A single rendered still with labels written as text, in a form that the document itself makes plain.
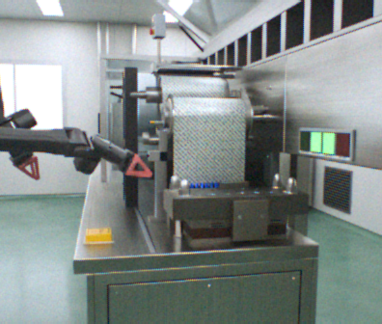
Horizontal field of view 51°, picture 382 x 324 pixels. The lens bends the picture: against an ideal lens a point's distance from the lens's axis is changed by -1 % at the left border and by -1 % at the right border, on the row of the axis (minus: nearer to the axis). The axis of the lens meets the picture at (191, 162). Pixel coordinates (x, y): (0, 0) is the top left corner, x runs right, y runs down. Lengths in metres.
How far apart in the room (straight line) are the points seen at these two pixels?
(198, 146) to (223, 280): 0.43
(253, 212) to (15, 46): 6.18
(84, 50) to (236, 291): 6.06
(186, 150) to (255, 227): 0.33
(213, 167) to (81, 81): 5.66
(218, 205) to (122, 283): 0.32
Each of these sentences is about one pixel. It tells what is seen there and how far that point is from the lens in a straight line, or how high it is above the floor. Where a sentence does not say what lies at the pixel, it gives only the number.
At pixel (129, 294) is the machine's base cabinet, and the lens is 1.09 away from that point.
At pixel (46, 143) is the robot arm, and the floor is 1.17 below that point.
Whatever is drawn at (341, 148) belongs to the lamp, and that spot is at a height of 1.18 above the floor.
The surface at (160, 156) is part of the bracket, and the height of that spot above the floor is 1.12.
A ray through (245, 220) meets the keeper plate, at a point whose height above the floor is 0.97.
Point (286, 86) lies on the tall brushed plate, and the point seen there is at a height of 1.34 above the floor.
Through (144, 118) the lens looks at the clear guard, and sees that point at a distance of 2.30.
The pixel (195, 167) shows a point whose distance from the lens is 1.29.
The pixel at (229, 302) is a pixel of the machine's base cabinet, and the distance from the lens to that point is 1.16.
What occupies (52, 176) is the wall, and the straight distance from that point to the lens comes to 6.92.
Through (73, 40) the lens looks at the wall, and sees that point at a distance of 6.94.
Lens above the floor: 1.23
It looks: 6 degrees down
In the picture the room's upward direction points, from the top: straight up
